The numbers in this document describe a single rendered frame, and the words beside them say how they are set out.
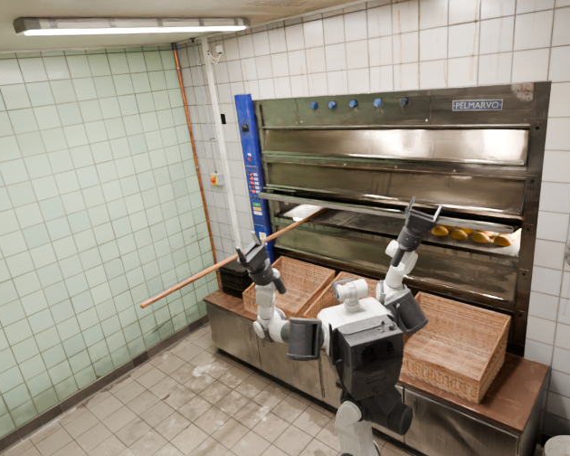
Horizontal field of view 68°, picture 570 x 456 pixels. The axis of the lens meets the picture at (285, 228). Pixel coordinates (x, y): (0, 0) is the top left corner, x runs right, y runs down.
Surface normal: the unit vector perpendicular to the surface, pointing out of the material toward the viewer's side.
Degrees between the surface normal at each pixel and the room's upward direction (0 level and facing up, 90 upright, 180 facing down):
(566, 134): 90
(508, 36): 90
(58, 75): 90
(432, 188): 70
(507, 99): 90
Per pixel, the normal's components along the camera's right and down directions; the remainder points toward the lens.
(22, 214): 0.75, 0.15
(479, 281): -0.65, 0.00
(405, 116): -0.65, 0.33
